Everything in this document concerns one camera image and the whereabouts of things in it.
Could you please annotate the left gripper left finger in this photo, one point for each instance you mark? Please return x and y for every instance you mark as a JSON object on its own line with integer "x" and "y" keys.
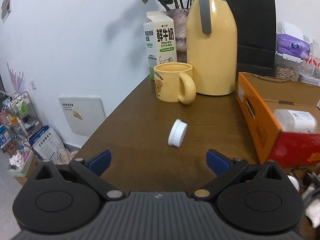
{"x": 88, "y": 172}

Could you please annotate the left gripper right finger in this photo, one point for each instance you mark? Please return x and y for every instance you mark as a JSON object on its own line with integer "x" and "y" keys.
{"x": 228, "y": 172}

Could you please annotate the white bottle cap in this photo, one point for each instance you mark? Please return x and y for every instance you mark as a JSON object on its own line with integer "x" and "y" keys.
{"x": 177, "y": 133}

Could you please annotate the white cotton swab jar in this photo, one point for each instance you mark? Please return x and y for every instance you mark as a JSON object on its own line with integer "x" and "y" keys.
{"x": 295, "y": 121}

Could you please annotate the white blue carton box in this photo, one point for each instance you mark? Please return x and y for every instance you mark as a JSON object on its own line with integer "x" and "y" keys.
{"x": 46, "y": 142}

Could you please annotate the red orange cardboard box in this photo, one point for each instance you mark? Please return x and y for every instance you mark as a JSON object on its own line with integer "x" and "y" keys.
{"x": 258, "y": 98}

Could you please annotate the storage rack with items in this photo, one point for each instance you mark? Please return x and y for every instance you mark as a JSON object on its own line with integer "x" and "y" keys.
{"x": 19, "y": 122}

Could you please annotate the yellow mug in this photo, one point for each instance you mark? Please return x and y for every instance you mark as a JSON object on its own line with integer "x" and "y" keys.
{"x": 174, "y": 82}

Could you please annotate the clear seed container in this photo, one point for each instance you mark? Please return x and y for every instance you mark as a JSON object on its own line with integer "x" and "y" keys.
{"x": 287, "y": 67}

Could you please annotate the yellow thermos jug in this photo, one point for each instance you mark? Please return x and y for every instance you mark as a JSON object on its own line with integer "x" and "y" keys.
{"x": 212, "y": 43}

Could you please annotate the purple tissue pack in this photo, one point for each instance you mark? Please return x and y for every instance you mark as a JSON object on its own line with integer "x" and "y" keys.
{"x": 290, "y": 41}

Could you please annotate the milk carton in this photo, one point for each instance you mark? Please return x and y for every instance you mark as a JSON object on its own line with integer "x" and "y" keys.
{"x": 160, "y": 39}

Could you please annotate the black paper bag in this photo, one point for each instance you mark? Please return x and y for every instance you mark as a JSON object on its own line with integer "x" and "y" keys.
{"x": 256, "y": 24}

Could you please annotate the pink glass vase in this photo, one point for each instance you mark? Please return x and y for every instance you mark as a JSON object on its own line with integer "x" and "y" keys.
{"x": 180, "y": 17}

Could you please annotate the white wall panel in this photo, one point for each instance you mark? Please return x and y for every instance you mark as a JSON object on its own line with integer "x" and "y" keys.
{"x": 84, "y": 114}

